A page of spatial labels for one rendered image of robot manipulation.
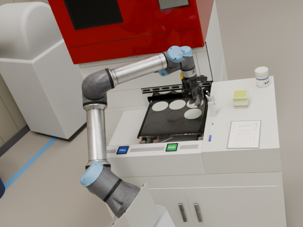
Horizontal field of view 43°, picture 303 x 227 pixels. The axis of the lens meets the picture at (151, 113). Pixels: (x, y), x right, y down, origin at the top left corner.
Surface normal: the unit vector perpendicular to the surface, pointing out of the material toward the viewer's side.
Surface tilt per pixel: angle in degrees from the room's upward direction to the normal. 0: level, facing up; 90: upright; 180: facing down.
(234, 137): 0
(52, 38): 90
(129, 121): 0
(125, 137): 0
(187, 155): 90
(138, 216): 90
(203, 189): 90
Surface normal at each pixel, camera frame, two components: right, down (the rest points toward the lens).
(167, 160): -0.21, 0.59
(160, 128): -0.25, -0.81
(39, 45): 0.82, 0.12
